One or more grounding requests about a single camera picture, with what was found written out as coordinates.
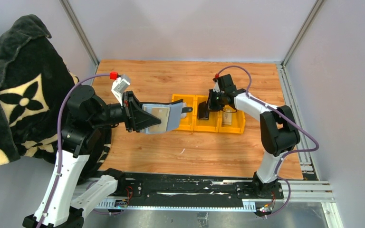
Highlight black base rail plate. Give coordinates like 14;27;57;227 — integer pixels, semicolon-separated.
126;172;283;208

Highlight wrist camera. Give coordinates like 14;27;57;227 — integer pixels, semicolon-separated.
111;74;131;106
212;80;221;93

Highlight black floral blanket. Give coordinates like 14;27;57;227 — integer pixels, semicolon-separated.
0;14;112;186

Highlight black leather card holder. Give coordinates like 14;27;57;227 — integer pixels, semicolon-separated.
136;98;194;135

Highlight yellow bin right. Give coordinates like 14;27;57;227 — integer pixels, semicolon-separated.
218;104;246;134

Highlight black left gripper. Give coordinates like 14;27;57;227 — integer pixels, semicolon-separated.
90;91;162;132

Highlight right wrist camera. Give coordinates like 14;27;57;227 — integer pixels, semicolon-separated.
212;80;221;93

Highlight black card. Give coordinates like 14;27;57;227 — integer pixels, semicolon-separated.
197;101;209;120

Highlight yellow bin left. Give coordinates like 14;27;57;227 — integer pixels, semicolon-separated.
172;94;197;132

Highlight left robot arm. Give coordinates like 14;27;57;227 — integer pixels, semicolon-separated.
22;85;162;228

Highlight silver card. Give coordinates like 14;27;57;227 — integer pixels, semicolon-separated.
181;103;187;119

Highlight yellow bin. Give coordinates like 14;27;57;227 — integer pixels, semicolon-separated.
218;104;246;134
172;94;197;132
193;95;221;133

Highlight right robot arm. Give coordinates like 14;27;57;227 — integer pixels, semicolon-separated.
197;74;300;199

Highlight yellow bin middle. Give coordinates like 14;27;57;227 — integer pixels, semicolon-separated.
193;95;221;133

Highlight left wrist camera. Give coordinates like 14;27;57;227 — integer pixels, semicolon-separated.
111;74;131;106

